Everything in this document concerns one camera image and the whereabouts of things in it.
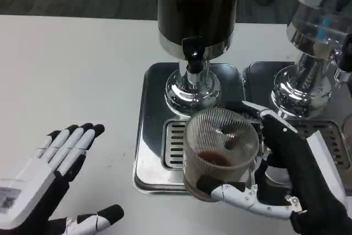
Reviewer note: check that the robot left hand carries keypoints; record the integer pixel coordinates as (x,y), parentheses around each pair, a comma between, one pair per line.
(33,177)

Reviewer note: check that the dark liquid drink dispenser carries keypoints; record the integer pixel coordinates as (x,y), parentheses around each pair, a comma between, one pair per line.
(198,6)

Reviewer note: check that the black dispenser tap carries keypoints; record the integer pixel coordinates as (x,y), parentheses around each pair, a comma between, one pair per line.
(195,56)

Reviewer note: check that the clear tank drink dispenser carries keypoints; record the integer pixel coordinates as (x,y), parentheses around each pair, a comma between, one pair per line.
(308,39)

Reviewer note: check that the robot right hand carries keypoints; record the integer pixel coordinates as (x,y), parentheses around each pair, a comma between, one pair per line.
(308,177)

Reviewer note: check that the clear ribbed glass cup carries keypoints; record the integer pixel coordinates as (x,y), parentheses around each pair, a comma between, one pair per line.
(220,136)

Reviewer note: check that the steel drip tray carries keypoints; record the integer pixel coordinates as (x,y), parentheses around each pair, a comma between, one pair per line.
(261,86)
(152,125)

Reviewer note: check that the slotted steel drip grid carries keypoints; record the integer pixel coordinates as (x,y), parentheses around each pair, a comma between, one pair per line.
(330,136)
(174,144)

